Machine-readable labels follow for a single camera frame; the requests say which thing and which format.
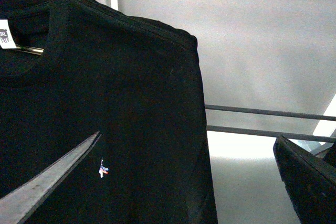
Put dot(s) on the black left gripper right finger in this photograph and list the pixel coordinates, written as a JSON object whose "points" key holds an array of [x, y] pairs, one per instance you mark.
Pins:
{"points": [[309, 181]]}

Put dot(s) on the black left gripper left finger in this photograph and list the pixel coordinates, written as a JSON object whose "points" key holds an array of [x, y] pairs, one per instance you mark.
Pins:
{"points": [[21, 203]]}

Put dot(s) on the black printed t-shirt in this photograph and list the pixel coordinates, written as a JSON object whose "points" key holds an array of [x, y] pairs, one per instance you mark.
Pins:
{"points": [[137, 82]]}

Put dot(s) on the grey metal drying rack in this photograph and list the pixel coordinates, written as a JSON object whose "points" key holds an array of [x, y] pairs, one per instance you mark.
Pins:
{"points": [[314, 132]]}

